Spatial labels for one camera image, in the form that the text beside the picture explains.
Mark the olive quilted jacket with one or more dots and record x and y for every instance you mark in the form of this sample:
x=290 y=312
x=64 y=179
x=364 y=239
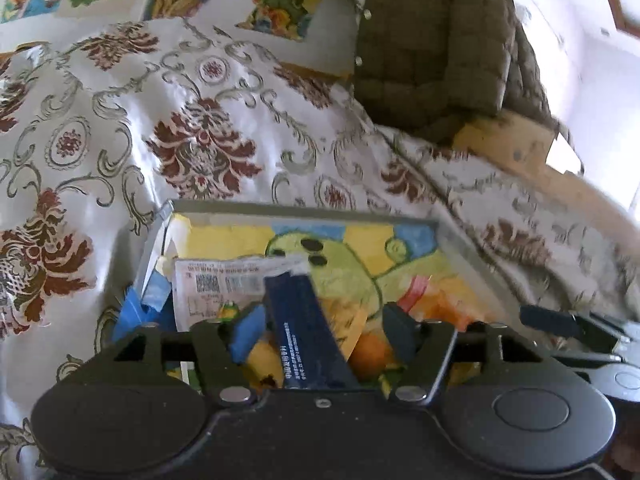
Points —
x=440 y=45

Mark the dark blue snack packet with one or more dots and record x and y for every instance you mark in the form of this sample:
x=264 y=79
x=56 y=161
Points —
x=305 y=330

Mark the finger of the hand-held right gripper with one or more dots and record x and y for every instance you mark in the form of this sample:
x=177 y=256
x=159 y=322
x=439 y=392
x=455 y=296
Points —
x=550 y=321

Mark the white rail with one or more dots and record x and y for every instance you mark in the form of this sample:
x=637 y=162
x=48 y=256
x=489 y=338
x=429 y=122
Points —
x=565 y=155

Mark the grey tray with painted bottom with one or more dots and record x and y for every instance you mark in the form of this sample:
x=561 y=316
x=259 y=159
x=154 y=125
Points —
x=350 y=240

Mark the small blue packet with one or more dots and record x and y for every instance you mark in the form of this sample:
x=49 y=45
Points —
x=145 y=305

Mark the white packet with red label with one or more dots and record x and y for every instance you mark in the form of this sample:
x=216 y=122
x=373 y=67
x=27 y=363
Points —
x=220 y=285

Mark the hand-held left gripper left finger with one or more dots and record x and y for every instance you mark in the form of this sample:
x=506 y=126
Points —
x=247 y=332

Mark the floral satin blanket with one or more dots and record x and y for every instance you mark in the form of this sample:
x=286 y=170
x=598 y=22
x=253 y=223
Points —
x=150 y=135

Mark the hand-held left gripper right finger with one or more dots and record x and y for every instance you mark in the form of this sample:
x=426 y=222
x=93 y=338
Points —
x=400 y=330

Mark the torn yellow wall painting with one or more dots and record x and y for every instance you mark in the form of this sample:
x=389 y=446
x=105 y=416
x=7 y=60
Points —
x=280 y=7

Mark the wooden bed frame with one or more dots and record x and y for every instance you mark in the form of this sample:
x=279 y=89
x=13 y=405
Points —
x=520 y=147

